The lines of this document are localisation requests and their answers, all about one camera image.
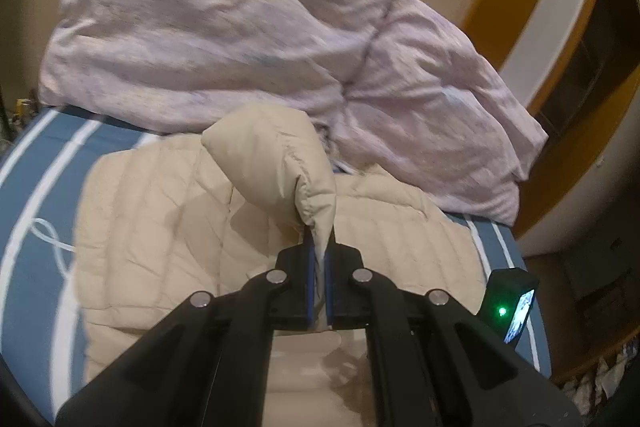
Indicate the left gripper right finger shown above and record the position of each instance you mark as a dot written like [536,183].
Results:
[433,362]

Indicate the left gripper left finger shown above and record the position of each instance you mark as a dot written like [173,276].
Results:
[206,363]

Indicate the beige puffer jacket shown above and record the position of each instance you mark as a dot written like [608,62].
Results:
[205,212]

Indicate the blue white striped bedsheet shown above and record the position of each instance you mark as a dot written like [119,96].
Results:
[43,338]

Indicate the lilac crumpled duvet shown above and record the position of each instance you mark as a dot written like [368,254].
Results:
[390,83]

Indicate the wooden wall shelf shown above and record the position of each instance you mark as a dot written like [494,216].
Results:
[605,55]

